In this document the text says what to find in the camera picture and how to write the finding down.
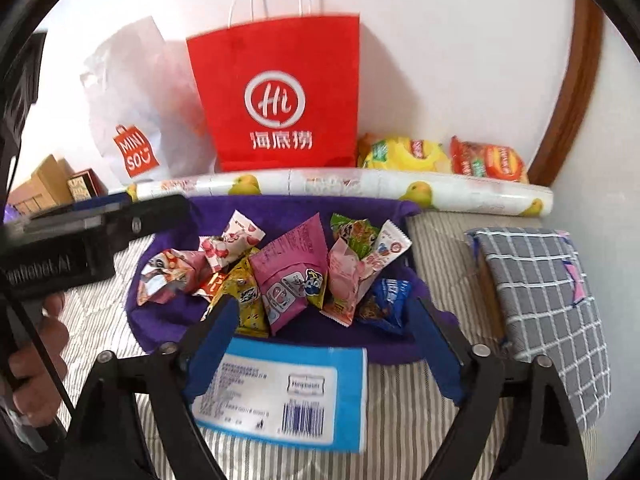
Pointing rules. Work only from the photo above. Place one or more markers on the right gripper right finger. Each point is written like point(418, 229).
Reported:
point(542, 440)

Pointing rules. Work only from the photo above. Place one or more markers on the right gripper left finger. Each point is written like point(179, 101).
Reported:
point(105, 439)

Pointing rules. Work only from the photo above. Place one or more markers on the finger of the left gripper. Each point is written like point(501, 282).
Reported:
point(123, 223)
point(95, 202)

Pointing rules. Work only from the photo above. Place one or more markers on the pink panda snack bag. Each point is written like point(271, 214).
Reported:
point(169, 272)

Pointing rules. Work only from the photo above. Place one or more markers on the lychee strawberry jelly bag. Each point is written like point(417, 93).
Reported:
point(240, 235)

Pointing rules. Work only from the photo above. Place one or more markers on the yellow triangular snack packet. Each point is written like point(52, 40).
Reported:
point(242, 286)

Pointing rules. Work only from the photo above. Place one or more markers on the pink yellow snack bag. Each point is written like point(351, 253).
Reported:
point(291, 272)

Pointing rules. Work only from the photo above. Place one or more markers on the blue snack packet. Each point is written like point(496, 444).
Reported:
point(384, 306)

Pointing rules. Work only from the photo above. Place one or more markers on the small pink candy packet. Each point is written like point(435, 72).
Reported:
point(344, 280)

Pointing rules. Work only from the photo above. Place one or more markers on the green triangular snack packet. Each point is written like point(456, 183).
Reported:
point(359, 234)

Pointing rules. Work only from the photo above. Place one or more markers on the pink white long packet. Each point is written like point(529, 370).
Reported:
point(390, 244)

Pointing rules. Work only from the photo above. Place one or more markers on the red small snack packet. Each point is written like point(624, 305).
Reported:
point(211, 289)

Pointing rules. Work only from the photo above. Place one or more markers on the patterned book box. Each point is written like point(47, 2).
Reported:
point(85, 185)

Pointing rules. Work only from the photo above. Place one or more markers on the wooden headboard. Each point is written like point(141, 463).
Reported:
point(45, 189)

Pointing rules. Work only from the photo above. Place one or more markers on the purple towel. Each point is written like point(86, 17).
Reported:
point(153, 324)

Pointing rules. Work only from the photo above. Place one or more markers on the white plastic Miniso bag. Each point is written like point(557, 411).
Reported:
point(145, 115)

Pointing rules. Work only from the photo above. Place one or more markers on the grey checked folded cloth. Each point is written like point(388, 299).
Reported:
point(548, 310)

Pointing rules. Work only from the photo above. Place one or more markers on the blue tissue box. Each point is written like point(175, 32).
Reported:
point(307, 397)

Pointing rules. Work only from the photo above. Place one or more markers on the red paper shopping bag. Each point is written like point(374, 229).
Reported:
point(281, 92)

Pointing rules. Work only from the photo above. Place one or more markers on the yellow chips bag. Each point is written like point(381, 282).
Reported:
point(401, 153)

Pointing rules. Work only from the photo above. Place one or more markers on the rolled pear-print tablecloth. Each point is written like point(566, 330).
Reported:
point(429, 190)

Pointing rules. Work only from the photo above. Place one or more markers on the orange chips bag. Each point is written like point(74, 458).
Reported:
point(482, 160)

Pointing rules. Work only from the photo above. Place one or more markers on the brown door frame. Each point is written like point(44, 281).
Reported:
point(575, 93)

